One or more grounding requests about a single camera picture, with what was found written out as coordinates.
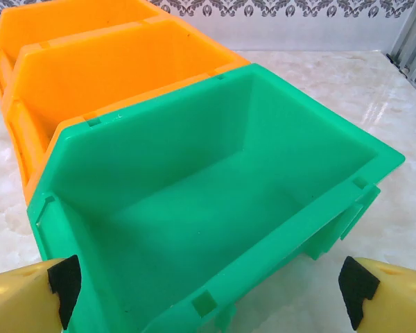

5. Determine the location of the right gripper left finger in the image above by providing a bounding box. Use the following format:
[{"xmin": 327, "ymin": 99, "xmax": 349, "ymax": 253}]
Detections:
[{"xmin": 0, "ymin": 255, "xmax": 83, "ymax": 333}]

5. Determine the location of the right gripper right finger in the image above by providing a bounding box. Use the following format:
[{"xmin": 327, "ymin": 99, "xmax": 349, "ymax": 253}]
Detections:
[{"xmin": 338, "ymin": 255, "xmax": 416, "ymax": 333}]

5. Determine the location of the green plastic bin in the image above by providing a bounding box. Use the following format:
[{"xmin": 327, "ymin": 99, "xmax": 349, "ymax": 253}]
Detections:
[{"xmin": 26, "ymin": 62, "xmax": 406, "ymax": 333}]

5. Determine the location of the orange plastic bin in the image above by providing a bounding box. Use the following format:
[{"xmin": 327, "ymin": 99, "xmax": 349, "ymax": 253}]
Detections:
[
  {"xmin": 0, "ymin": 17, "xmax": 252, "ymax": 205},
  {"xmin": 0, "ymin": 0, "xmax": 174, "ymax": 98}
]

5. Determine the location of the aluminium frame post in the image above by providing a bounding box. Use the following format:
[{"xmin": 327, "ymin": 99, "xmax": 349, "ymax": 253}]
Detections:
[{"xmin": 390, "ymin": 0, "xmax": 416, "ymax": 83}]

